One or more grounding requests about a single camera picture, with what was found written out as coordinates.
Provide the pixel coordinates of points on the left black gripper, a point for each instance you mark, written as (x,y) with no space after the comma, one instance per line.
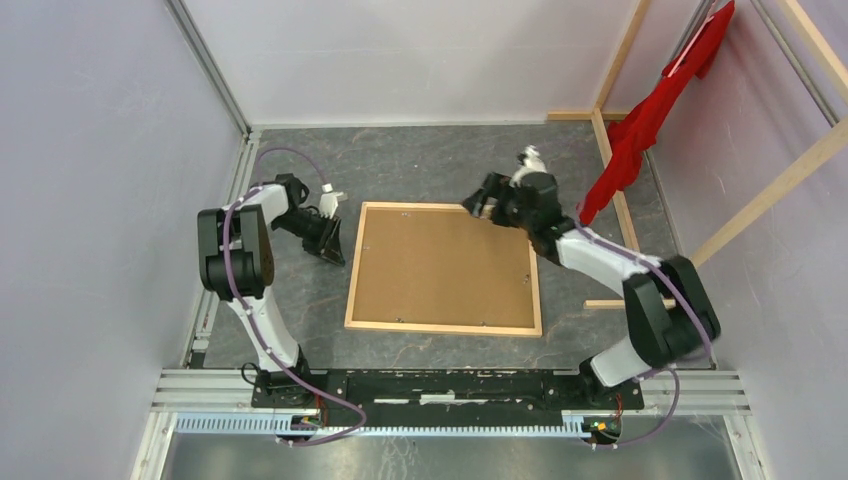
(332,250)

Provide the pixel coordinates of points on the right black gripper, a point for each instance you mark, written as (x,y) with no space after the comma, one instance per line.
(494,187)

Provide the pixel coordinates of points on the brown backing board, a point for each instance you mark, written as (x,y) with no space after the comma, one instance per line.
(437,265)

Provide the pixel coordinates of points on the wooden picture frame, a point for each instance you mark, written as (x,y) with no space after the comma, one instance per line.
(437,328)

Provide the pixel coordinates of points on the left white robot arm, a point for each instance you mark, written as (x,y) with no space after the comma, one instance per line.
(236,263)

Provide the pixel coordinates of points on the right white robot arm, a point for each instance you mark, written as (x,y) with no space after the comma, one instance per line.
(669,316)

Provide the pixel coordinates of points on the red cloth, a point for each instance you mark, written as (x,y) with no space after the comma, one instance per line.
(638,131)

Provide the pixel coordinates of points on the wooden stand structure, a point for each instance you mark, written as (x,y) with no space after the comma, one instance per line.
(752,160)

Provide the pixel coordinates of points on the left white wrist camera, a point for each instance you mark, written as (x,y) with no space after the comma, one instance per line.
(330,200)

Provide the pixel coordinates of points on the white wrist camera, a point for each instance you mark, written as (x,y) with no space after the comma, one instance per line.
(529,162)
(330,200)

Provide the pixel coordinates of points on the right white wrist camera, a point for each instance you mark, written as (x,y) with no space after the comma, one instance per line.
(529,162)

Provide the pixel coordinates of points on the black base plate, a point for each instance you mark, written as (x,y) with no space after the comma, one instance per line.
(444,398)

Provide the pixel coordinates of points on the aluminium rail base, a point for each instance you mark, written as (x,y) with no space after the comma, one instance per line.
(219,402)

